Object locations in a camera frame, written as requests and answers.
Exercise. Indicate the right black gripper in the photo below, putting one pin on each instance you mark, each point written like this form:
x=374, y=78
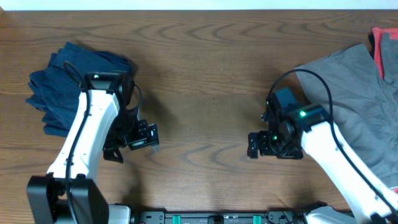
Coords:
x=265, y=148

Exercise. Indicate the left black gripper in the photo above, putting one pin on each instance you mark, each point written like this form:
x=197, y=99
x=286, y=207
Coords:
x=144, y=137

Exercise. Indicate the navy blue shorts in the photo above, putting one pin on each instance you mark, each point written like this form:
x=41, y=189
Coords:
x=60, y=92

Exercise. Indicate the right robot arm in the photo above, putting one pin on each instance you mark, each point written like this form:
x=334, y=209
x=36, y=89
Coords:
x=369, y=199

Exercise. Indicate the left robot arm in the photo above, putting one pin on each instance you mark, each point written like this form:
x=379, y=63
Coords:
x=103, y=125

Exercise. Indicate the grey shorts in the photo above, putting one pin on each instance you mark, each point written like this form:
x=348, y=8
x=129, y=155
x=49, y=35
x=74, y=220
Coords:
x=364, y=102

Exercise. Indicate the folded navy shorts left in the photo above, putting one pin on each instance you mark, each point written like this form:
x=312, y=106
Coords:
x=53, y=125

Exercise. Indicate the red black garment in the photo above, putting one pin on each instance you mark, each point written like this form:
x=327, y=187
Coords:
x=377, y=49

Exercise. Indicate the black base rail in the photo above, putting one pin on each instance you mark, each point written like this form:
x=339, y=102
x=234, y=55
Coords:
x=224, y=217

